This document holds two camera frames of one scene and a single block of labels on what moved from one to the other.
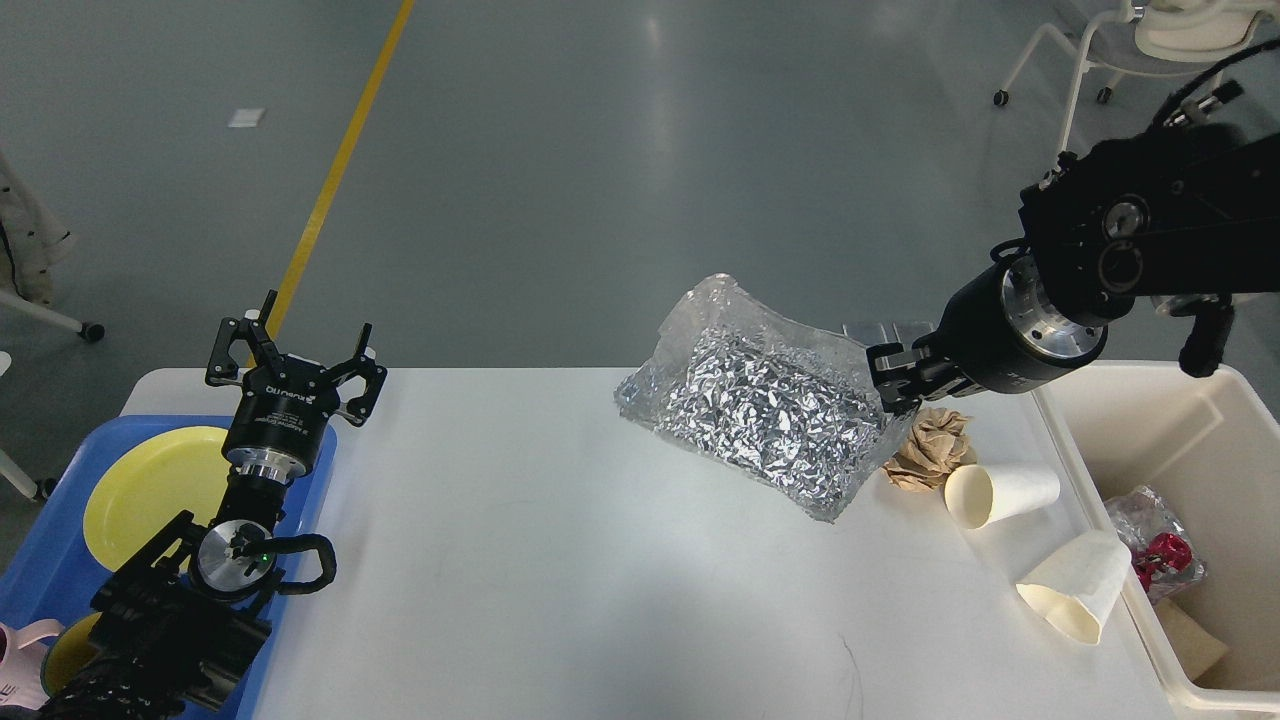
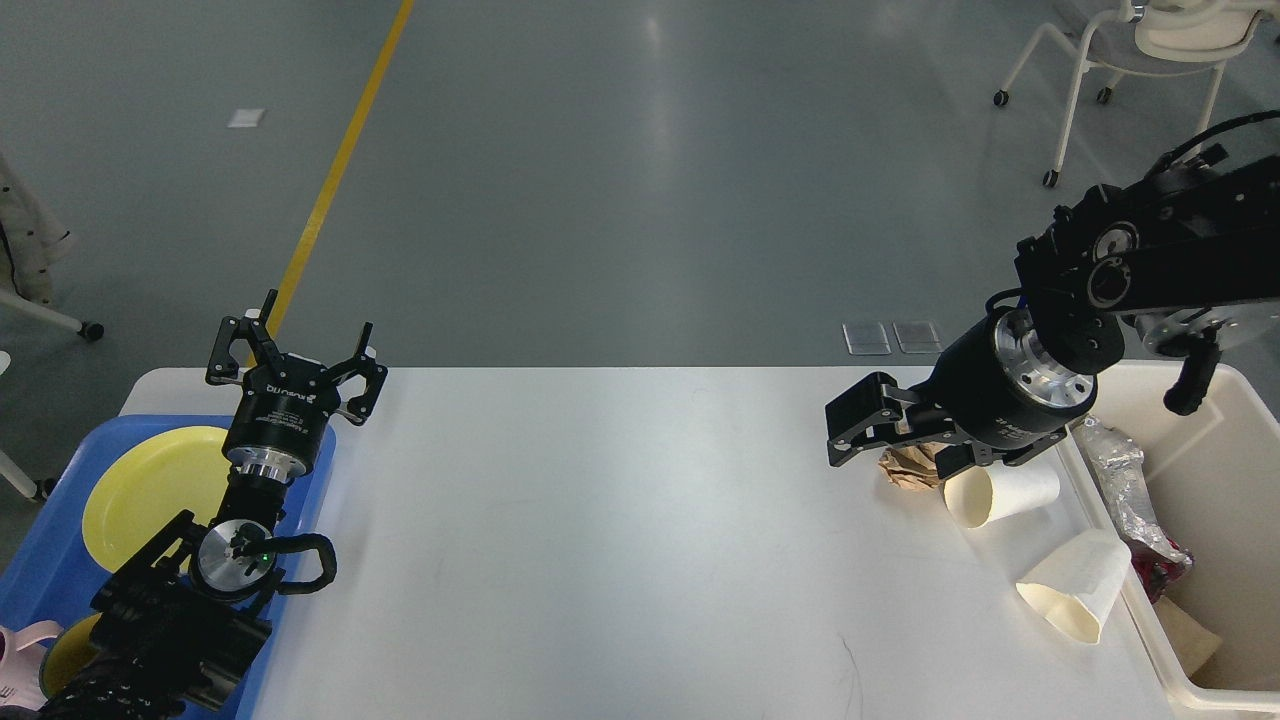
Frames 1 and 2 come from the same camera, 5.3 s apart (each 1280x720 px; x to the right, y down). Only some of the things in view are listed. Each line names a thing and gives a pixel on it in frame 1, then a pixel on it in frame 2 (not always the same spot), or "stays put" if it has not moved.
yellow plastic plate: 151,481 stays put
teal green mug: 68,653 stays put
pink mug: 21,656 stays put
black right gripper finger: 901,397 to 953,458
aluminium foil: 793,412 to 1121,461
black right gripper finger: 890,363 to 866,415
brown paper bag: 1197,649 stays put
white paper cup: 980,495 stays put
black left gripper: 280,420 stays put
